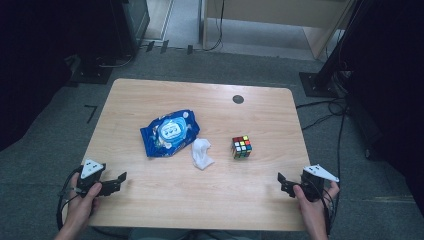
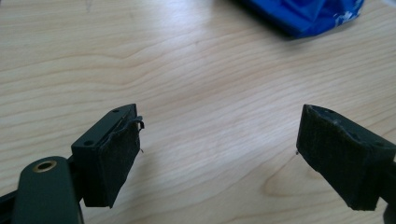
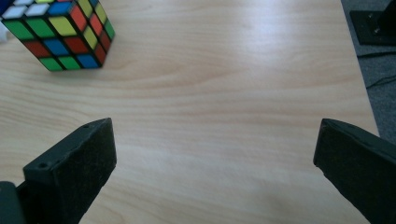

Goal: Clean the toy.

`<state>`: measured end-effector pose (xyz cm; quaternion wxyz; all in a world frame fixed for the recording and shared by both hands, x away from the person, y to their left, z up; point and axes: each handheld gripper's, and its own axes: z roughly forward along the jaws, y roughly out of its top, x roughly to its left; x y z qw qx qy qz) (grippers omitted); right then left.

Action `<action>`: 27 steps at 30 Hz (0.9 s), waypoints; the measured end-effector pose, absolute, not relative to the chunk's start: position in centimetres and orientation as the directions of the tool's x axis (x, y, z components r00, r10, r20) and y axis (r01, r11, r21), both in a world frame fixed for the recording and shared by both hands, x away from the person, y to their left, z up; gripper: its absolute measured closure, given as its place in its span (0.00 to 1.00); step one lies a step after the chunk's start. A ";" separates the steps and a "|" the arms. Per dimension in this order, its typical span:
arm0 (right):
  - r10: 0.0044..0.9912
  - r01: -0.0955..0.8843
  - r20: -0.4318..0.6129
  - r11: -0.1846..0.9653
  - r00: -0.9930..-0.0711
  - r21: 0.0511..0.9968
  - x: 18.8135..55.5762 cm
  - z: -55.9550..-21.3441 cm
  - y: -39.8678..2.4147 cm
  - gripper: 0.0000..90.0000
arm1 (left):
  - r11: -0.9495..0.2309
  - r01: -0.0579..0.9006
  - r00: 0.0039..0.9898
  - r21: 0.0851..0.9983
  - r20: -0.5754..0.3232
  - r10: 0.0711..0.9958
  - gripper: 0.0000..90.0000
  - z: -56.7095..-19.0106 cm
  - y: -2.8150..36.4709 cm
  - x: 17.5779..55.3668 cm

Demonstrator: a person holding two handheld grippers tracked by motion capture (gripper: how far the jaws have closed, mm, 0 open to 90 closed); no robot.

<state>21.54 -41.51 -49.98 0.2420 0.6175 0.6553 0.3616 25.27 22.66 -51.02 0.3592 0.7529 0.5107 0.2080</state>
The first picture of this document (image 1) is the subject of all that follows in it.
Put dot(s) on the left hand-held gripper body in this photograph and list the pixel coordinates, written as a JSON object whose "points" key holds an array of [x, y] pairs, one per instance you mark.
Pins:
{"points": [[90, 173]]}

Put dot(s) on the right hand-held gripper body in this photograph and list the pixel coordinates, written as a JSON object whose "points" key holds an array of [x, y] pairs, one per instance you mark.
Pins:
{"points": [[311, 186]]}

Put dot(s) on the multicoloured puzzle cube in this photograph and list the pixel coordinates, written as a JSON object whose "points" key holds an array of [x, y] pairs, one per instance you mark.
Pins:
{"points": [[242, 146]]}

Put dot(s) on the blue wet wipe packet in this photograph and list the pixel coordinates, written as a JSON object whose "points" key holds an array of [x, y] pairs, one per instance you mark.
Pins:
{"points": [[170, 131]]}

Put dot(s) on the white wet wipe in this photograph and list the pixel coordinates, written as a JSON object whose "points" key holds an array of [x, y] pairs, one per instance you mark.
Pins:
{"points": [[201, 153]]}

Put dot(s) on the person's right hand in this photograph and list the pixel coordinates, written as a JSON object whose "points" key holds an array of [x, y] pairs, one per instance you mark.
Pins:
{"points": [[311, 213]]}

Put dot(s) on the person's left hand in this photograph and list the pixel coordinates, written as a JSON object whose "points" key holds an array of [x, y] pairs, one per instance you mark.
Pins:
{"points": [[80, 208]]}

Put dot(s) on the dark round table grommet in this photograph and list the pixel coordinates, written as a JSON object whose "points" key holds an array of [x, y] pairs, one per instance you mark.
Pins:
{"points": [[238, 99]]}

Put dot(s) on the person's lap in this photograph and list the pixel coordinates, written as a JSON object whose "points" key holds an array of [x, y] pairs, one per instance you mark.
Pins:
{"points": [[193, 235]]}

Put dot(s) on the black metal stand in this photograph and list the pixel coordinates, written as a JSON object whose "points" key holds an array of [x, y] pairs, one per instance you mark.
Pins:
{"points": [[318, 83]]}

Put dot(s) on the dark curtain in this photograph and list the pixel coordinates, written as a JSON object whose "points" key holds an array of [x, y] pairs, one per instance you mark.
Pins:
{"points": [[393, 83], [33, 66]]}

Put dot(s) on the black cabinet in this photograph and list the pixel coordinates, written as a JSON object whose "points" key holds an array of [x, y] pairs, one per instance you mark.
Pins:
{"points": [[130, 23]]}

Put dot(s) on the light wooden cabinet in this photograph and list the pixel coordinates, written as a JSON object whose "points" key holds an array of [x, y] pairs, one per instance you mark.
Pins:
{"points": [[266, 13]]}

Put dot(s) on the black stand base plate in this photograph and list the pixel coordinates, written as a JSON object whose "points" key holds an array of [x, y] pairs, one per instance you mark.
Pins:
{"points": [[91, 71]]}

